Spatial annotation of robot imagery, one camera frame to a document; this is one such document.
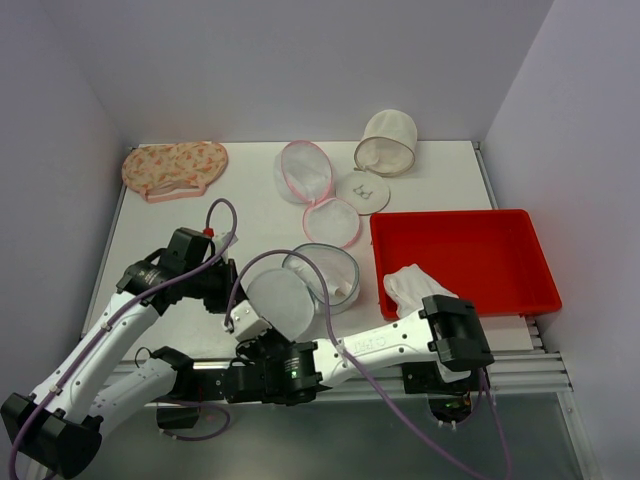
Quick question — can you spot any orange floral laundry bag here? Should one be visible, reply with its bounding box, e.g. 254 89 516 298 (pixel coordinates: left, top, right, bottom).
121 141 229 204

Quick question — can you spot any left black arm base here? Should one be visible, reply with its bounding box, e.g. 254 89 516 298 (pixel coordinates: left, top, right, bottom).
156 369 225 430

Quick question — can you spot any beige mesh laundry bag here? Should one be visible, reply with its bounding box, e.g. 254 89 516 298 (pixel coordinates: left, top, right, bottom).
336 109 418 216

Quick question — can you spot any white bra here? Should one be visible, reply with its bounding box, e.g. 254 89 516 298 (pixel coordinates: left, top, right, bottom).
287 257 353 304
383 264 457 318

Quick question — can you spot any red plastic tray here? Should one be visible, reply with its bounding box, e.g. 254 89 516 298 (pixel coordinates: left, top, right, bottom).
370 209 562 319

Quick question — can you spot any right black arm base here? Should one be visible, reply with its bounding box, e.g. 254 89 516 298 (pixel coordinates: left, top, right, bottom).
401 362 483 426

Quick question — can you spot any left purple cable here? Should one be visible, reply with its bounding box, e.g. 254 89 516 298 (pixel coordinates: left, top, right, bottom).
8 198 238 480

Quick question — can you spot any grey-trimmed white mesh laundry bag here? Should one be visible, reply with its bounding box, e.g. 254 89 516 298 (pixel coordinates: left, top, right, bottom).
243 242 362 339

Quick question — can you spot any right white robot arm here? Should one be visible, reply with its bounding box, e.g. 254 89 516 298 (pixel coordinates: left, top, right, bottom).
221 295 494 406

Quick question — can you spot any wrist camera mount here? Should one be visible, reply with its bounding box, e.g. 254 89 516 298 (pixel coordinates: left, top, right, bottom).
223 300 271 343
202 227 237 260

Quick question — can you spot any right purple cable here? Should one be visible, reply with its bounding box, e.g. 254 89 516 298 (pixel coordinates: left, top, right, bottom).
224 249 516 480

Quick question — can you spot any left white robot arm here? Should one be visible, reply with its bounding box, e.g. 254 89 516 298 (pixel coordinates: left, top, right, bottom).
1 228 237 479

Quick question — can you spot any white bra in tray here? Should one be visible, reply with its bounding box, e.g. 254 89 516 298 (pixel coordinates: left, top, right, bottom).
383 264 457 318

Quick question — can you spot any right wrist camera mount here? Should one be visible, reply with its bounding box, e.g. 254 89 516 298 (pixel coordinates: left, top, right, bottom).
223 300 271 343

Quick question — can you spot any pink-trimmed white mesh laundry bag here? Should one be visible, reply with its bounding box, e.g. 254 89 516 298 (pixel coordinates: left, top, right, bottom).
273 140 361 248

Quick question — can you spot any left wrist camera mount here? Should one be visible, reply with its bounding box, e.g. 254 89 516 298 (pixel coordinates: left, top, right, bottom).
202 227 237 260

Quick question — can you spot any purple cable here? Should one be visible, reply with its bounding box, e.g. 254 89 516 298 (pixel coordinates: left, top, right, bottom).
224 249 516 480
8 198 238 480

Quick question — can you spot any aluminium mounting rail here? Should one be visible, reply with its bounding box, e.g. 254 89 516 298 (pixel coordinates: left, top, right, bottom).
47 319 574 411

